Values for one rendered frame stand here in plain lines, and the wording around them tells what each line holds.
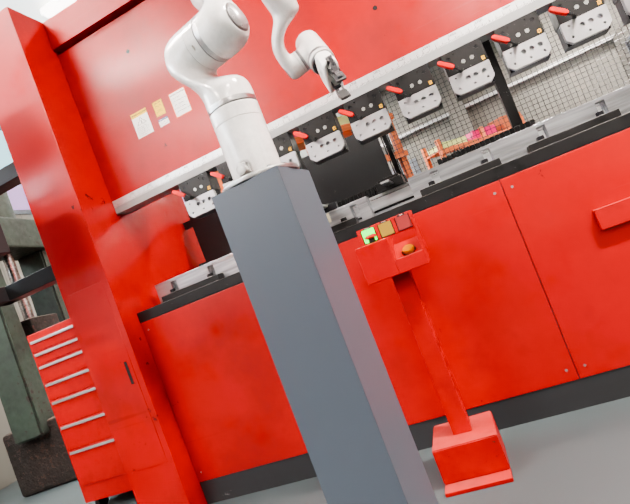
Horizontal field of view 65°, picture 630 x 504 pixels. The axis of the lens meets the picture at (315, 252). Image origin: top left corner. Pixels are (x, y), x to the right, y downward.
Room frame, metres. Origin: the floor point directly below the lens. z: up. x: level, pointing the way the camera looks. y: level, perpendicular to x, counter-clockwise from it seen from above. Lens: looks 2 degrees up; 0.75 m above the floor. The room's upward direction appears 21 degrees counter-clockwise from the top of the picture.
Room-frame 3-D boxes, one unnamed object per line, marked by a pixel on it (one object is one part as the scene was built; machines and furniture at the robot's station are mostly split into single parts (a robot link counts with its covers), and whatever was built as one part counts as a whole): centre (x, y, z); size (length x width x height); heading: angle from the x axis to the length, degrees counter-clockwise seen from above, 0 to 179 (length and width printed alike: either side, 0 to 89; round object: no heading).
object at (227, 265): (2.22, 0.49, 0.92); 0.50 x 0.06 x 0.10; 73
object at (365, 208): (2.05, -0.09, 0.92); 0.39 x 0.06 x 0.10; 73
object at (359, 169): (2.62, 0.04, 1.12); 1.13 x 0.02 x 0.44; 73
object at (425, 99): (1.89, -0.59, 1.26); 0.15 x 0.09 x 0.17; 73
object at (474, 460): (1.59, -0.23, 0.06); 0.25 x 0.20 x 0.12; 165
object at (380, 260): (1.62, -0.24, 0.75); 0.20 x 0.16 x 0.18; 75
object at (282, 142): (2.07, -0.01, 1.26); 0.15 x 0.09 x 0.17; 73
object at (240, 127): (1.16, 0.06, 1.09); 0.19 x 0.19 x 0.18
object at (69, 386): (2.82, 1.30, 0.50); 0.51 x 0.50 x 1.00; 163
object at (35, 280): (2.17, 1.29, 1.18); 0.40 x 0.24 x 0.07; 73
